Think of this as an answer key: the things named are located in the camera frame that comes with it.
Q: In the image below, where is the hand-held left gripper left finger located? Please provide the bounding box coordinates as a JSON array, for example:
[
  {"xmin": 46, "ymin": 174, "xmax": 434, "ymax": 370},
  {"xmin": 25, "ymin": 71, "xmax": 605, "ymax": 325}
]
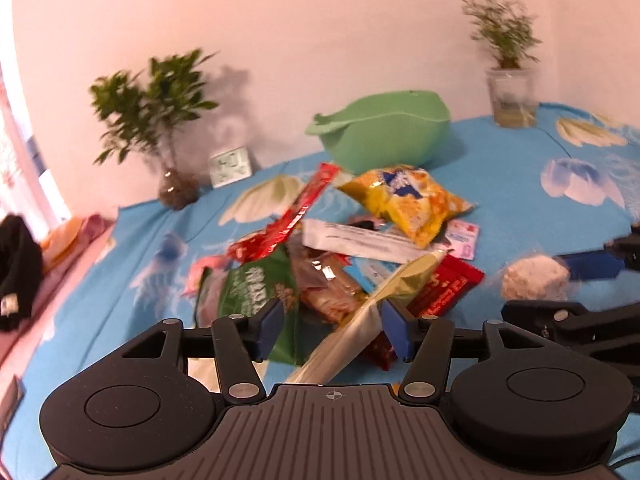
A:
[{"xmin": 117, "ymin": 297, "xmax": 286, "ymax": 406}]

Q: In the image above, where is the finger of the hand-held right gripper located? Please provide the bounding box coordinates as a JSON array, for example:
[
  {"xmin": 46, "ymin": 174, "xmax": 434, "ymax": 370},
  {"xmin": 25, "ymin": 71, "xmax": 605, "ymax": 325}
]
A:
[
  {"xmin": 501, "ymin": 299, "xmax": 640, "ymax": 376},
  {"xmin": 556, "ymin": 232, "xmax": 640, "ymax": 282}
]

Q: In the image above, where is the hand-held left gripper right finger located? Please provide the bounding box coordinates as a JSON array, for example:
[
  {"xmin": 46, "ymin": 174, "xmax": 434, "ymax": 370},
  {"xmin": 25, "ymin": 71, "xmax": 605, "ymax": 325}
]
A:
[{"xmin": 381, "ymin": 299, "xmax": 548, "ymax": 406}]

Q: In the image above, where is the white rice cake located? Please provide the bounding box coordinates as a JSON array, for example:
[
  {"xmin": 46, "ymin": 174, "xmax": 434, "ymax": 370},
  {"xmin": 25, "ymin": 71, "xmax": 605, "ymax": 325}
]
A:
[{"xmin": 501, "ymin": 254, "xmax": 571, "ymax": 302}]

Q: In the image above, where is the clear yellow-green long packet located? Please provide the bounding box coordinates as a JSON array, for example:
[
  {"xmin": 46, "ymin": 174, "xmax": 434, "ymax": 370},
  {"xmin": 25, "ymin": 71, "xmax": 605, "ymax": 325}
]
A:
[{"xmin": 285, "ymin": 249, "xmax": 448, "ymax": 386}]

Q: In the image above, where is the red snack packet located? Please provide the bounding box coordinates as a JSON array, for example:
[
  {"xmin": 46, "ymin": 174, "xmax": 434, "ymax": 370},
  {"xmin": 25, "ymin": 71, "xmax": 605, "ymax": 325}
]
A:
[{"xmin": 405, "ymin": 254, "xmax": 486, "ymax": 317}]

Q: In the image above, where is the long red stick packet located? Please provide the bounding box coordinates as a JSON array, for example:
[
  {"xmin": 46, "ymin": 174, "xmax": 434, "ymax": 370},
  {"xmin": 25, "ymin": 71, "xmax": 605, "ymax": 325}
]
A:
[{"xmin": 227, "ymin": 162, "xmax": 341, "ymax": 263}]

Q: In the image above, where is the yellow chip bag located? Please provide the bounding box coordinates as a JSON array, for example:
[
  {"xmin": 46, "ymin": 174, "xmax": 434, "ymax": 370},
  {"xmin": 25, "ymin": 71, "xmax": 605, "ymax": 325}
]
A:
[{"xmin": 336, "ymin": 164, "xmax": 475, "ymax": 250}]

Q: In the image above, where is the green plastic bowl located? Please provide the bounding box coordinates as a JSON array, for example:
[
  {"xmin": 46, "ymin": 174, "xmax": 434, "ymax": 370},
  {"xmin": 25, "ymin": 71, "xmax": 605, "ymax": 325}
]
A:
[{"xmin": 305, "ymin": 90, "xmax": 452, "ymax": 173}]

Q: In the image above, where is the green snack bag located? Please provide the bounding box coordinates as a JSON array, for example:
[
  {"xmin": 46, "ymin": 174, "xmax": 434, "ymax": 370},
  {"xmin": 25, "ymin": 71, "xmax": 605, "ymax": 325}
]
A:
[{"xmin": 197, "ymin": 245, "xmax": 306, "ymax": 366}]

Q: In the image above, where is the brown snack packet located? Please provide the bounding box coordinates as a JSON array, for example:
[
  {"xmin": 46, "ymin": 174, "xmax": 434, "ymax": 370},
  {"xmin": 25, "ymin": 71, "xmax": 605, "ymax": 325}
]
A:
[{"xmin": 290, "ymin": 250, "xmax": 371, "ymax": 326}]

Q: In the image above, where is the light blue snack packet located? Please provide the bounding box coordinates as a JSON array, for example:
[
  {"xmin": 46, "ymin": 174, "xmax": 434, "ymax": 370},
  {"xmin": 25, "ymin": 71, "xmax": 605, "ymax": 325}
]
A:
[{"xmin": 345, "ymin": 255, "xmax": 416, "ymax": 295}]

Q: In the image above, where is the long white packet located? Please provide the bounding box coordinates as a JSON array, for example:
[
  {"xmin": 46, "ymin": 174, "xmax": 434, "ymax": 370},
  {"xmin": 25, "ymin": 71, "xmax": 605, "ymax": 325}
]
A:
[{"xmin": 301, "ymin": 218, "xmax": 426, "ymax": 264}]

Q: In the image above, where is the pink printed snack packet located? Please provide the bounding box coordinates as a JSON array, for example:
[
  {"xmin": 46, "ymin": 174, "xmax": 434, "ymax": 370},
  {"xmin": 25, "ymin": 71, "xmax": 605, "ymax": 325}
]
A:
[{"xmin": 440, "ymin": 220, "xmax": 481, "ymax": 261}]

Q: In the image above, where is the white digital clock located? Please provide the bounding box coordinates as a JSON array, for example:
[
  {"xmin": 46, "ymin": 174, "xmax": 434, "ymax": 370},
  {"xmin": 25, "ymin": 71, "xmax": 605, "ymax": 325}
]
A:
[{"xmin": 207, "ymin": 146, "xmax": 253, "ymax": 189}]

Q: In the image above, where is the leafy plant in glass vase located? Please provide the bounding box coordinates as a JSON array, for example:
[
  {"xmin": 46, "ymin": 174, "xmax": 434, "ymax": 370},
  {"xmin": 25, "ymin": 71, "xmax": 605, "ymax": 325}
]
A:
[{"xmin": 90, "ymin": 49, "xmax": 221, "ymax": 211}]

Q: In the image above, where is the small plant in clear pot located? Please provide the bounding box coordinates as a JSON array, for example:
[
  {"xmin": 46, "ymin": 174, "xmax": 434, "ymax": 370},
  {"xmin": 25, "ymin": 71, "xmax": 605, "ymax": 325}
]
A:
[{"xmin": 461, "ymin": 0, "xmax": 543, "ymax": 130}]

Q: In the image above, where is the pink cloth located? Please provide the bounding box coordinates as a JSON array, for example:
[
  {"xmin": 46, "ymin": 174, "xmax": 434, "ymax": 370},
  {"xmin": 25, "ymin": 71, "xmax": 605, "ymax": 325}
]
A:
[{"xmin": 0, "ymin": 214, "xmax": 118, "ymax": 366}]

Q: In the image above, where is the orange cloth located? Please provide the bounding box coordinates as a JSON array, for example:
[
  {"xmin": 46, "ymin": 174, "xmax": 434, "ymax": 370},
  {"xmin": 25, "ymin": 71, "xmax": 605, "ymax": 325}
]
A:
[{"xmin": 40, "ymin": 217, "xmax": 83, "ymax": 256}]

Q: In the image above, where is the black cloth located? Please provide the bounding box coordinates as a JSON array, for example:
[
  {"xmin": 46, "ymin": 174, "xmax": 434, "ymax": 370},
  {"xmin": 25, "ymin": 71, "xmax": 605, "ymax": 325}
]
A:
[{"xmin": 0, "ymin": 214, "xmax": 45, "ymax": 333}]

